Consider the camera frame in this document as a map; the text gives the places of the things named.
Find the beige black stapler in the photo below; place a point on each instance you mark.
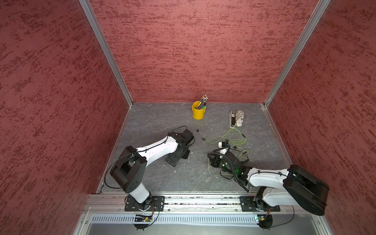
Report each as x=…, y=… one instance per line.
x=232, y=119

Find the electronics board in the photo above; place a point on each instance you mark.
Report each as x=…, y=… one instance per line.
x=265, y=221
x=139, y=218

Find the right electronics board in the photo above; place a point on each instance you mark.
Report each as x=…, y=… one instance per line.
x=265, y=221

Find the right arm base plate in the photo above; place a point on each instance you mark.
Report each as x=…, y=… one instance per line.
x=250, y=204

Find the left electronics board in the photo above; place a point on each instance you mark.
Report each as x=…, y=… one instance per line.
x=139, y=218

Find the left corner aluminium post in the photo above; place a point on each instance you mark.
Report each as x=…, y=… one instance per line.
x=90, y=15

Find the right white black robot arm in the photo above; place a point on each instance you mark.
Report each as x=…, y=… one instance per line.
x=293, y=186

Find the corner aluminium post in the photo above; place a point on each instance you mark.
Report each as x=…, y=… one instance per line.
x=304, y=37
x=90, y=15

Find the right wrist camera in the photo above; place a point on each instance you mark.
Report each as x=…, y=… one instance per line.
x=223, y=146

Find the pens and pencils bunch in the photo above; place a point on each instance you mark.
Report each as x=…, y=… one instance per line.
x=202, y=102

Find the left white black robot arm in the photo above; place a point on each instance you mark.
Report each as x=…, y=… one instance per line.
x=128, y=170

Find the right corner aluminium post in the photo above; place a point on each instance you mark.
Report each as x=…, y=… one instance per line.
x=304, y=37

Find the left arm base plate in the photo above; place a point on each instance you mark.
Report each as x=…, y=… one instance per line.
x=149, y=205

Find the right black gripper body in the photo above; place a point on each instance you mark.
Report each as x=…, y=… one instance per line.
x=220, y=163

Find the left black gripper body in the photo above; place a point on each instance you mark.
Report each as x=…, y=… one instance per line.
x=176, y=155

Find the yellow bucket pen holder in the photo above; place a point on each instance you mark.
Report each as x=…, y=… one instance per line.
x=198, y=113

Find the green wired earphones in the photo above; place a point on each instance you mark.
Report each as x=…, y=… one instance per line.
x=243, y=159
x=233, y=136

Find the aluminium mounting rail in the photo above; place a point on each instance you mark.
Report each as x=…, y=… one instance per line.
x=174, y=203

